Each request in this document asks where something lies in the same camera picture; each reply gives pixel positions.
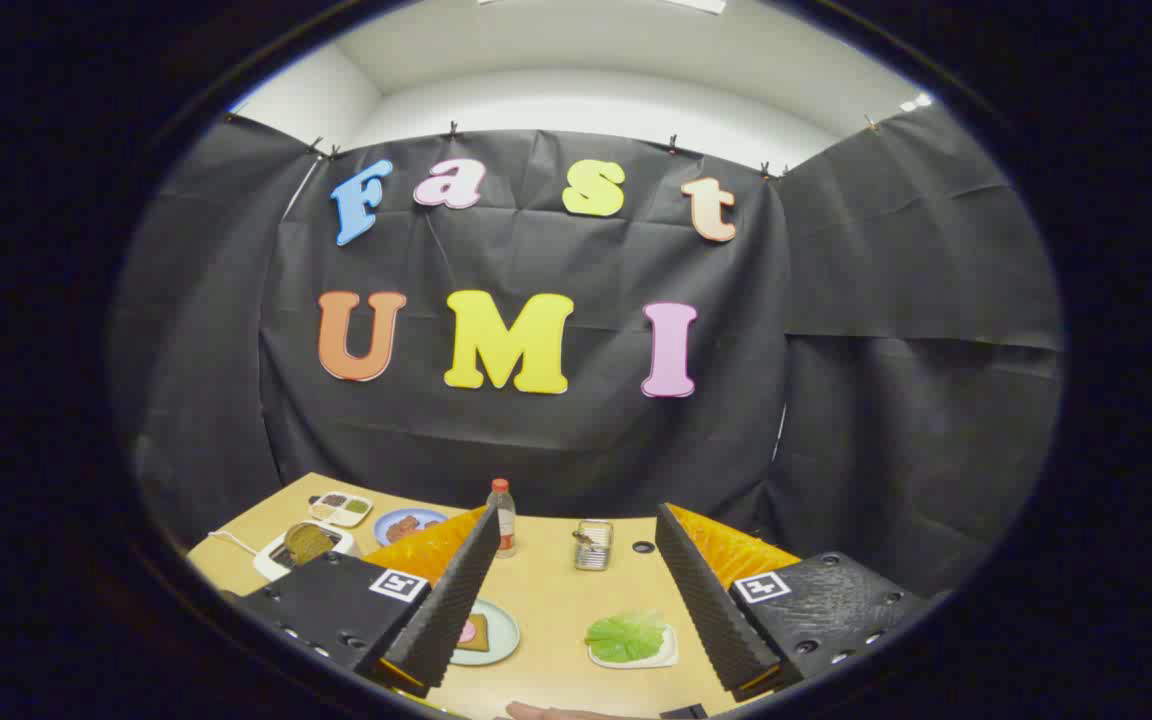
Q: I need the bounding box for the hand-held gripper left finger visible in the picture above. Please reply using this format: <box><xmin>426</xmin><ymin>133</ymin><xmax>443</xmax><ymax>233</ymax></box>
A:
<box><xmin>226</xmin><ymin>503</ymin><xmax>502</xmax><ymax>701</ymax></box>

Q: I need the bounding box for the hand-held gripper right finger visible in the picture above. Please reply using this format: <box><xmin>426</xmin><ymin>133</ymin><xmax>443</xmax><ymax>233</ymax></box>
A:
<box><xmin>654</xmin><ymin>502</ymin><xmax>937</xmax><ymax>701</ymax></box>

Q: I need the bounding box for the green lettuce leaf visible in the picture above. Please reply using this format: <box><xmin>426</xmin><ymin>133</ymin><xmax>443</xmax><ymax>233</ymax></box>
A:
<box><xmin>584</xmin><ymin>612</ymin><xmax>669</xmax><ymax>664</ymax></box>

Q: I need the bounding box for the round brown bread slice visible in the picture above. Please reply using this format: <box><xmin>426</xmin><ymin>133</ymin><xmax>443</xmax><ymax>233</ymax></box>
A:
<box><xmin>283</xmin><ymin>523</ymin><xmax>335</xmax><ymax>567</ymax></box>

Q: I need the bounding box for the pale green round plate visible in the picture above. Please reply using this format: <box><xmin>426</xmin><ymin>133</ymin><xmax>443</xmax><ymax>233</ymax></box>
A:
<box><xmin>449</xmin><ymin>598</ymin><xmax>521</xmax><ymax>667</ymax></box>

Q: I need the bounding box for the white square plate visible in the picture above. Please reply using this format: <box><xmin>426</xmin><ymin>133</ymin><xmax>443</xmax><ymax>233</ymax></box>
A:
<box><xmin>587</xmin><ymin>622</ymin><xmax>680</xmax><ymax>670</ymax></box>

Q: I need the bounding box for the blue plate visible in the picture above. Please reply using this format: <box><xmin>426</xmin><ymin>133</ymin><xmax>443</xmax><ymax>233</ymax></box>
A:
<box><xmin>373</xmin><ymin>508</ymin><xmax>450</xmax><ymax>548</ymax></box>

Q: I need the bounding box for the clear plastic bottle red cap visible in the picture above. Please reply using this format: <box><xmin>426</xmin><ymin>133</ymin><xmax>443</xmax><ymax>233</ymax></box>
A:
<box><xmin>487</xmin><ymin>478</ymin><xmax>518</xmax><ymax>558</ymax></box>

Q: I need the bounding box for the white sectioned dish with seeds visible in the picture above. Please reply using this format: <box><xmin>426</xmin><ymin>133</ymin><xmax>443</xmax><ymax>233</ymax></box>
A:
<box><xmin>308</xmin><ymin>492</ymin><xmax>374</xmax><ymax>529</ymax></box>

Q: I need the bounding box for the white toaster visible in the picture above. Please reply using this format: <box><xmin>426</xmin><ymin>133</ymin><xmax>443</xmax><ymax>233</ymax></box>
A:
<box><xmin>253</xmin><ymin>520</ymin><xmax>362</xmax><ymax>583</ymax></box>

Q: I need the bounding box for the metal wire cutlery holder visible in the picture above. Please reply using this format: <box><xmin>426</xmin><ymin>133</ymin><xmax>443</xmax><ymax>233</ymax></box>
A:
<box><xmin>574</xmin><ymin>520</ymin><xmax>615</xmax><ymax>572</ymax></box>

